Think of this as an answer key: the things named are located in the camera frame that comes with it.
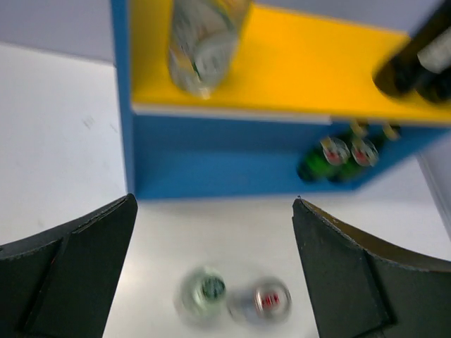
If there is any Red Bull can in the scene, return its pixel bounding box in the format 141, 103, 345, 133
226, 276, 292, 325

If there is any Coca-Cola bottle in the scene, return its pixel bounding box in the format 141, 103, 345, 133
373, 1, 450, 97

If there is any green perrier bottle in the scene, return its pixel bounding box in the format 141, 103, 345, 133
327, 123, 401, 184
297, 123, 368, 182

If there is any clear water bottle front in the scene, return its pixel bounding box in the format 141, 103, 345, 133
168, 0, 252, 99

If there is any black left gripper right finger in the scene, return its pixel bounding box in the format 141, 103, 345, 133
292, 198, 450, 337

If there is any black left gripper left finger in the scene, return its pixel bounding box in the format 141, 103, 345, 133
1, 194, 138, 337

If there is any clear water bottle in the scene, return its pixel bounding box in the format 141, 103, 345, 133
174, 265, 228, 325
168, 0, 252, 99

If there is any green Perrier bottle left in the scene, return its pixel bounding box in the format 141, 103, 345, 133
297, 123, 368, 182

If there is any blue and yellow shelf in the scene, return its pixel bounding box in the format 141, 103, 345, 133
111, 1, 450, 200

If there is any green Perrier bottle right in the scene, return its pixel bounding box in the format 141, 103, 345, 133
327, 123, 401, 184

